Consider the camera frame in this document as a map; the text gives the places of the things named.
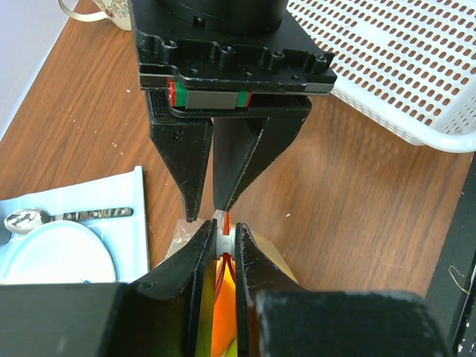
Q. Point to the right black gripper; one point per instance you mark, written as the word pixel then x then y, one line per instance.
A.
pixel 223 57

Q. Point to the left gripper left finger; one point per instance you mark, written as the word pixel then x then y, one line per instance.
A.
pixel 166 312

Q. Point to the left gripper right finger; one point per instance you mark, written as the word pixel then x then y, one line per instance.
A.
pixel 278 317

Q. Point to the orange fruit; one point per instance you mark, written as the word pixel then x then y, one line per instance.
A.
pixel 224 315

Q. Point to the clear zip top bag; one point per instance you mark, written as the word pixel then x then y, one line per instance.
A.
pixel 185 230

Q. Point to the blue checked placemat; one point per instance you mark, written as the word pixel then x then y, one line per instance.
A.
pixel 111 246

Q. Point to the cream and blue plate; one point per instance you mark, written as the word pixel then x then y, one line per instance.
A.
pixel 59 252

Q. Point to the floral mug green inside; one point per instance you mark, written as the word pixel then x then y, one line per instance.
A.
pixel 116 11

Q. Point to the metal spoon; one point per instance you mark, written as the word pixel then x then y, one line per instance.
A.
pixel 25 220

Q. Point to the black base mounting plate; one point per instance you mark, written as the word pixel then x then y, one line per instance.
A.
pixel 451 293

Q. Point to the white perforated plastic basket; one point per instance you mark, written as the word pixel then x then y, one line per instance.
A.
pixel 407 65

